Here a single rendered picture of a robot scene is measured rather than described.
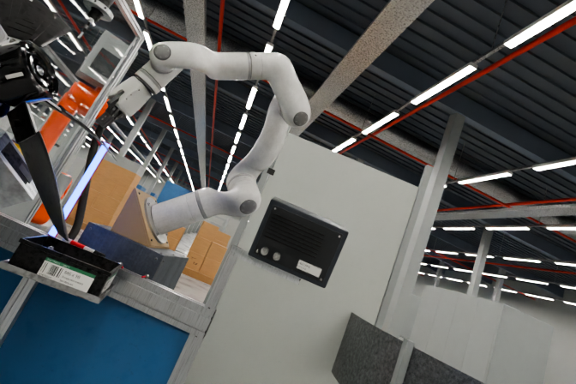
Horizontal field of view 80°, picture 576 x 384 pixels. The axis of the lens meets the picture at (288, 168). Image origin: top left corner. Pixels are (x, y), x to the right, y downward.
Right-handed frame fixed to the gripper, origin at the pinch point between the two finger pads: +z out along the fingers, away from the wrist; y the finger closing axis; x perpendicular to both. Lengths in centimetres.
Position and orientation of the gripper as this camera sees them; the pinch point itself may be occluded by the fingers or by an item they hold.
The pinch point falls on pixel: (105, 120)
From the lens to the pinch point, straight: 116.1
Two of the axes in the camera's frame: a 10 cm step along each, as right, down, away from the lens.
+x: 7.6, 6.3, -1.2
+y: 0.7, -2.6, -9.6
